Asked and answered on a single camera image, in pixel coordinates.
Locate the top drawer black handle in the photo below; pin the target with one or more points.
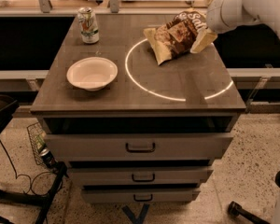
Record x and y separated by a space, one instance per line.
141 148

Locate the brown salt chip bag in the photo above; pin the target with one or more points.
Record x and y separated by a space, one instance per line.
177 36

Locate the grey drawer cabinet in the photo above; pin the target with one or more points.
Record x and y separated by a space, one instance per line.
187 107

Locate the wire mesh basket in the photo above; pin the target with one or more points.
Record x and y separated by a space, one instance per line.
37 141

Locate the dark can on floor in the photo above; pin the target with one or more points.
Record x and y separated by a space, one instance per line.
48 158

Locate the drawer black handle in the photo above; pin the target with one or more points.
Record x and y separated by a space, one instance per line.
141 148
143 197
143 178

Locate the black caster wheel base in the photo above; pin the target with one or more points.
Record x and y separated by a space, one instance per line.
235 209

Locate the middle drawer black handle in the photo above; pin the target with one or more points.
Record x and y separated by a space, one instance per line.
143 178

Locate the white paper bowl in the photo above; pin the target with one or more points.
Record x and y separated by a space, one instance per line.
92 74

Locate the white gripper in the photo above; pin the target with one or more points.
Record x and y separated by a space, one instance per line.
216 16

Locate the bottom drawer black handle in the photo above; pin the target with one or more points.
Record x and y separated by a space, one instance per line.
143 197

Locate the black stand leg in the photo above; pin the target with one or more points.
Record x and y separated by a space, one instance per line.
43 201

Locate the green white soda can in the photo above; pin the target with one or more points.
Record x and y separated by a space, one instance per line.
88 25

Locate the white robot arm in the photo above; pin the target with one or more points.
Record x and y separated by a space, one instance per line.
263 12

